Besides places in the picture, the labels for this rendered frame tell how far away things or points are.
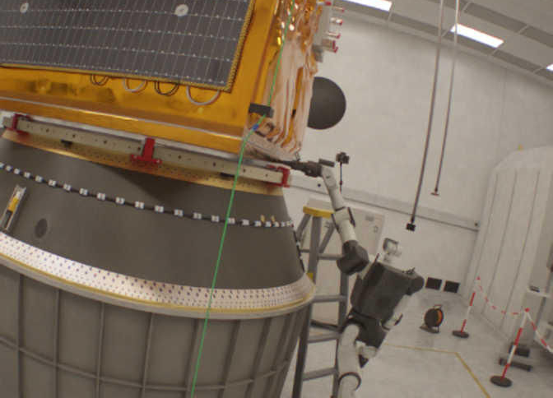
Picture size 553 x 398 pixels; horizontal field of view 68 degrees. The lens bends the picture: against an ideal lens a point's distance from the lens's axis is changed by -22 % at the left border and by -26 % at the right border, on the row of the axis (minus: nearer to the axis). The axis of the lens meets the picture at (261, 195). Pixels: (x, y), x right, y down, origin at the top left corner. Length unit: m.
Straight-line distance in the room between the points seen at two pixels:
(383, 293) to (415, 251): 7.47
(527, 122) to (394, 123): 3.41
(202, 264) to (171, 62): 0.77
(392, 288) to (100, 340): 1.56
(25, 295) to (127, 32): 1.10
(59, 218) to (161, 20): 0.84
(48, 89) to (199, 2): 0.71
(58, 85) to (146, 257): 0.78
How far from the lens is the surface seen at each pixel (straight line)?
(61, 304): 1.90
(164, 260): 1.91
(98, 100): 1.88
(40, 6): 2.15
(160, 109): 1.76
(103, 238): 1.89
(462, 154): 10.34
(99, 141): 1.98
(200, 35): 1.73
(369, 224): 5.92
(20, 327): 2.04
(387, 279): 2.66
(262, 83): 1.73
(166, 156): 1.98
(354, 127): 9.94
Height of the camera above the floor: 1.72
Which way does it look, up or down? 3 degrees down
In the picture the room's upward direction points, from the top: 13 degrees clockwise
